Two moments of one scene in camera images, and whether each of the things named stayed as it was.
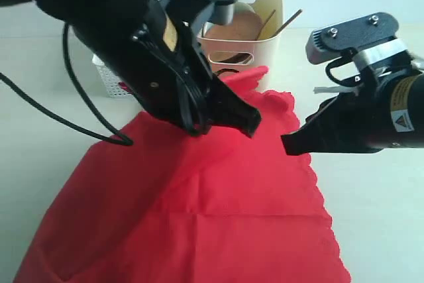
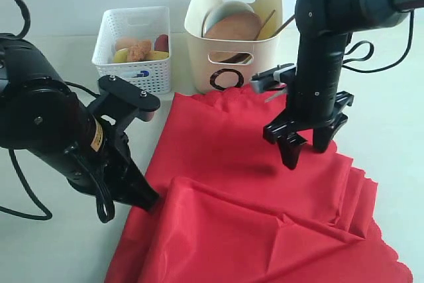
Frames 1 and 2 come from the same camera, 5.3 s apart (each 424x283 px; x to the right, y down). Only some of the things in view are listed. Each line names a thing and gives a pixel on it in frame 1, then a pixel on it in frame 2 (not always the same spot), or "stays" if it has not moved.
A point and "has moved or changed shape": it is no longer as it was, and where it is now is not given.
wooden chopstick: x=265 y=23 stays
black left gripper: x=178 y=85 → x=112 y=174
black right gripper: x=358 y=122 → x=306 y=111
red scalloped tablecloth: x=150 y=202 has moved or changed shape
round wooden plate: x=246 y=26 stays
